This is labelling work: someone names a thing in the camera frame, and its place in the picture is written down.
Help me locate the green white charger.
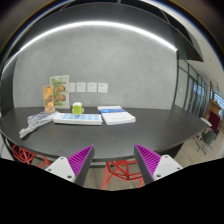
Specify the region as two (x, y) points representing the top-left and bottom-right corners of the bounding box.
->
(72, 102), (83, 115)

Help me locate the orange acrylic sign stand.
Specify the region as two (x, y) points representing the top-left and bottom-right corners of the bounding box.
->
(43, 85), (55, 114)

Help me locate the green menu sign stand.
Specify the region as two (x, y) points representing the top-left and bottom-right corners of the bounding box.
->
(50, 75), (70, 109)

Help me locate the blue white booklet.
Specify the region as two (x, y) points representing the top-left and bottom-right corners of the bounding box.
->
(97, 106), (125, 113)

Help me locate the curved ceiling light strip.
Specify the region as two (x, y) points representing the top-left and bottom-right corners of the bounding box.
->
(2, 21), (178, 74)

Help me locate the white wall socket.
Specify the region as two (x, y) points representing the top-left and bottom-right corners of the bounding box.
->
(76, 82), (86, 93)
(87, 83), (97, 93)
(98, 83), (108, 93)

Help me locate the white wall socket left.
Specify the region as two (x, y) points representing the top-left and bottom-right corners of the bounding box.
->
(76, 82), (86, 93)

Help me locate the white wall socket hidden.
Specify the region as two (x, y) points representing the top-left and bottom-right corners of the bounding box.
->
(69, 83), (75, 92)

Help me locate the red chair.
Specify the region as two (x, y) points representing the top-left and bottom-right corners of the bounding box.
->
(102, 159), (143, 189)
(11, 143), (52, 169)

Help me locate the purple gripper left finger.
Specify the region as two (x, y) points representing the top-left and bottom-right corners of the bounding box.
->
(46, 145), (95, 186)

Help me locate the dark chair background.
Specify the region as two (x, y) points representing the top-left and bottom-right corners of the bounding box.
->
(196, 130), (217, 152)

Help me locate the red chair centre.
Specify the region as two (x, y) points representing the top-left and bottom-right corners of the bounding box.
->
(102, 159), (143, 189)

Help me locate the red chair left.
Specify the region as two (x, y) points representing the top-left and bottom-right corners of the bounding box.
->
(11, 143), (52, 169)

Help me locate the white booklet stack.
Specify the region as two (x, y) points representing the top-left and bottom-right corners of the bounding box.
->
(102, 112), (136, 125)

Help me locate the white wall socket right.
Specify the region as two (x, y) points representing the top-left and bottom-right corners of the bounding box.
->
(98, 83), (108, 93)

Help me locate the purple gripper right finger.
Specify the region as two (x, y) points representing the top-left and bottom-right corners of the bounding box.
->
(134, 144), (182, 185)

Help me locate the white wall socket middle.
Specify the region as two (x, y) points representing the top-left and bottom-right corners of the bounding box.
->
(87, 83), (97, 93)

